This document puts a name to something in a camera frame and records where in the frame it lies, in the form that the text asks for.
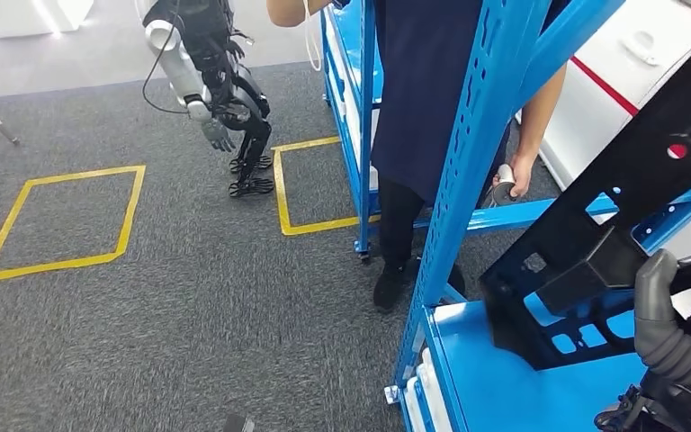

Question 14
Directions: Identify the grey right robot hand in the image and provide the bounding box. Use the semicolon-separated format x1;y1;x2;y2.
634;248;691;337

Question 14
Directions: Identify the standing robot's grey hand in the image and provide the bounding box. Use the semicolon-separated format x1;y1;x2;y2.
201;118;237;155

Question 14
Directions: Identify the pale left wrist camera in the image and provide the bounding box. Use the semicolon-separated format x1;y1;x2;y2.
221;412;257;432

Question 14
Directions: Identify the blue metal shelf rack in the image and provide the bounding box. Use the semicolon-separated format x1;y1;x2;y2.
319;0;382;264
382;0;691;432

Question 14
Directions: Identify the white ribbed plastic panel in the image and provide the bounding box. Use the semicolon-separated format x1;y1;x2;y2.
417;347;454;432
323;5;381;192
403;373;424;432

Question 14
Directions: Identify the person's hand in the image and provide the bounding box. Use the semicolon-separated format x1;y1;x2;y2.
511;153;539;199

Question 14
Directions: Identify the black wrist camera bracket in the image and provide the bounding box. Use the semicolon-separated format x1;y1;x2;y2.
594;370;691;432

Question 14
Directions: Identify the person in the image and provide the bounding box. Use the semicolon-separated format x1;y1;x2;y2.
265;0;570;314

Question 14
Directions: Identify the yellow tape floor square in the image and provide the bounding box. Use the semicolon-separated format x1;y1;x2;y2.
271;135;382;238
0;165;148;285

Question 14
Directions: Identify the white car red stripe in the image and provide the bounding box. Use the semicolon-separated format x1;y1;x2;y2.
515;0;691;260

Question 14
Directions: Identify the standing humanoid robot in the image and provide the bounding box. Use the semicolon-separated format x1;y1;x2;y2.
140;0;276;199

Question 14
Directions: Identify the black plastic bracket part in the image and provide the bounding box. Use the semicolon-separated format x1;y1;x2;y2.
479;44;691;372

